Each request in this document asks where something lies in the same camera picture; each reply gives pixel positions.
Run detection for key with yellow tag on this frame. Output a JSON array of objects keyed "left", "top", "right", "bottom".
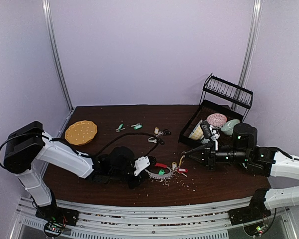
[{"left": 178, "top": 152, "right": 186, "bottom": 168}]

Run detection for metal keyring with red handle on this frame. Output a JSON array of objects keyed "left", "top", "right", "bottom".
[{"left": 145, "top": 163, "right": 174, "bottom": 181}]

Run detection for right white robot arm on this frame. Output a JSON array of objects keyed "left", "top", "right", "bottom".
[{"left": 183, "top": 123, "right": 299, "bottom": 225}]

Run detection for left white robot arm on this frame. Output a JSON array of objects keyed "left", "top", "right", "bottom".
[{"left": 0, "top": 121, "right": 157, "bottom": 228}]

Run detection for keys with yellow tag cluster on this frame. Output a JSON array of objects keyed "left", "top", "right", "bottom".
[{"left": 148, "top": 127, "right": 171, "bottom": 144}]

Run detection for yellow checked bowl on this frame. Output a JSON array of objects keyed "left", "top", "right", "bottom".
[{"left": 189, "top": 120, "right": 204, "bottom": 141}]

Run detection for pale green bowl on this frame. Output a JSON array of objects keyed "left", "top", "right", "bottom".
[{"left": 221, "top": 119, "right": 241, "bottom": 136}]

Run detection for pink patterned bowl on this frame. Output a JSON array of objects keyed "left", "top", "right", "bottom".
[{"left": 206, "top": 113, "right": 227, "bottom": 129}]

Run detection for key with dark green tag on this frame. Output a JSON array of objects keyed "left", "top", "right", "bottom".
[{"left": 115, "top": 124, "right": 125, "bottom": 132}]

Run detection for key with light green tag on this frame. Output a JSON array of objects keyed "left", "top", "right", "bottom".
[{"left": 131, "top": 123, "right": 143, "bottom": 130}]

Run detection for black dish rack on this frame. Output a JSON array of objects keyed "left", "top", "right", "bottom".
[{"left": 178, "top": 74, "right": 253, "bottom": 148}]

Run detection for yellow dotted plate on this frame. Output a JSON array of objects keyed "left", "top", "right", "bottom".
[{"left": 65, "top": 120, "right": 98, "bottom": 146}]

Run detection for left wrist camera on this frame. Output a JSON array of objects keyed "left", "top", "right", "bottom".
[{"left": 134, "top": 156, "right": 157, "bottom": 177}]

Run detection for red tag on ring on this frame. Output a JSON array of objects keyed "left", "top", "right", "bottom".
[{"left": 177, "top": 168, "right": 188, "bottom": 177}]

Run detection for yellow tag on ring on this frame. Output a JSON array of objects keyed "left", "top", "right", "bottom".
[{"left": 172, "top": 162, "right": 177, "bottom": 171}]

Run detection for green tag on ring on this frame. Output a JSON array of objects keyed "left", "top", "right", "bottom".
[{"left": 158, "top": 169, "right": 165, "bottom": 175}]

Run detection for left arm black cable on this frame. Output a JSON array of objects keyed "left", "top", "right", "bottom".
[{"left": 42, "top": 132, "right": 165, "bottom": 160}]

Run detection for right aluminium frame post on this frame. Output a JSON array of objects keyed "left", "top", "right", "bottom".
[{"left": 238, "top": 0, "right": 263, "bottom": 88}]

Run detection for aluminium frame post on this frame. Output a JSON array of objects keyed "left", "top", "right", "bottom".
[
  {"left": 41, "top": 0, "right": 74, "bottom": 112},
  {"left": 238, "top": 0, "right": 263, "bottom": 88}
]

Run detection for left aluminium frame post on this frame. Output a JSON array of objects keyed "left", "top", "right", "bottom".
[{"left": 41, "top": 0, "right": 74, "bottom": 112}]

